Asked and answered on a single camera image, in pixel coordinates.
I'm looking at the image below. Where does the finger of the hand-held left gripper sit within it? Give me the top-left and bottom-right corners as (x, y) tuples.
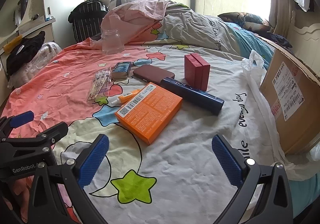
(0, 110), (35, 140)
(0, 122), (69, 158)

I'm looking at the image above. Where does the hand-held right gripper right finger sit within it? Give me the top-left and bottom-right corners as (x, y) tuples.
(211, 135), (293, 224)

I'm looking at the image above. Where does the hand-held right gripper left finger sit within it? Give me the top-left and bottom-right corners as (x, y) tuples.
(27, 134), (110, 224)

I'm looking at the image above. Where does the clear pack of cotton swabs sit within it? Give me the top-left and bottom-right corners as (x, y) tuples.
(86, 68), (112, 103)

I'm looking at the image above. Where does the orange box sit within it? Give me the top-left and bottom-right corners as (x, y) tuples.
(115, 82), (183, 145)

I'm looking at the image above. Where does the brown cardboard box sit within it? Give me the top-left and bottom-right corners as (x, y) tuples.
(255, 34), (320, 156)

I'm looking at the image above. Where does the blue swirl tissue pack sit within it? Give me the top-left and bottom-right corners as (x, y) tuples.
(111, 62), (133, 80)

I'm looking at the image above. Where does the red gift box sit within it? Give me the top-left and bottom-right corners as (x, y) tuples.
(184, 53), (211, 92)

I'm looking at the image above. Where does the maroon leather case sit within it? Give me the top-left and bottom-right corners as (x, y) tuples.
(133, 65), (175, 85)

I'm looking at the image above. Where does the star printed bed sheet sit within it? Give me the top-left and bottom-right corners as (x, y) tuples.
(0, 37), (320, 224)

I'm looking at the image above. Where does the black cloth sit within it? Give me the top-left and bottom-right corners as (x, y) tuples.
(6, 31), (46, 76)

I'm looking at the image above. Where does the clear plastic bag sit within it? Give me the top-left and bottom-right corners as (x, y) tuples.
(7, 42), (63, 87)

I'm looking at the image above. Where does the orange ointment tube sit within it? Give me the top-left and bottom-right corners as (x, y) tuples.
(111, 89), (143, 105)

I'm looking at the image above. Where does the white plastic bag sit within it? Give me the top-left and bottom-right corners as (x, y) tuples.
(241, 50), (320, 182)

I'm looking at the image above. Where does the clear glass jar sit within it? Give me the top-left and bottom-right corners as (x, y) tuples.
(101, 29), (125, 55)

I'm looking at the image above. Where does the black striped suitcase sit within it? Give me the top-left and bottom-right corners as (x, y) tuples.
(68, 0), (109, 43)

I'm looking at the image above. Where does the dark blue garment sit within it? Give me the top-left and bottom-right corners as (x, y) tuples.
(255, 32), (293, 48)

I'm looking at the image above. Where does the grey and blue printed duvet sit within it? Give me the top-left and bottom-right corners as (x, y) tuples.
(145, 3), (275, 65)

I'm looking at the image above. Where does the pink cloth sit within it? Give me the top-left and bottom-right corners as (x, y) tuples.
(100, 0), (173, 45)

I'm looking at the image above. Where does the dark patterned pillow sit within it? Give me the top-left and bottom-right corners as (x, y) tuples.
(217, 12), (273, 32)

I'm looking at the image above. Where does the cream carved headboard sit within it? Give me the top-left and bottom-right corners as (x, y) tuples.
(275, 0), (320, 55)

